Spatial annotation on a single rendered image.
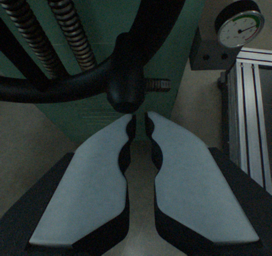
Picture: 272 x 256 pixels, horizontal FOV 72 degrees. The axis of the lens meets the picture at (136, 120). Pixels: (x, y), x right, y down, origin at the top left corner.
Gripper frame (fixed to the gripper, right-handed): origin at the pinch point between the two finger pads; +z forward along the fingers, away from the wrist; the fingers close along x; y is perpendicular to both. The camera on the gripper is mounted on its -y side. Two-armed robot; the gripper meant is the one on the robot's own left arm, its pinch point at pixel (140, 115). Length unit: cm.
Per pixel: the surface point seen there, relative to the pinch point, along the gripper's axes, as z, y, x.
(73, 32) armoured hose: 12.3, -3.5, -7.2
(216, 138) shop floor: 62, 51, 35
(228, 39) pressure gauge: 21.3, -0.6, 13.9
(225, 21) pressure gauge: 19.6, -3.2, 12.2
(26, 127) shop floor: 68, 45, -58
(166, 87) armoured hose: 22.3, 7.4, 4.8
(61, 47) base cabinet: 29.6, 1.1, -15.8
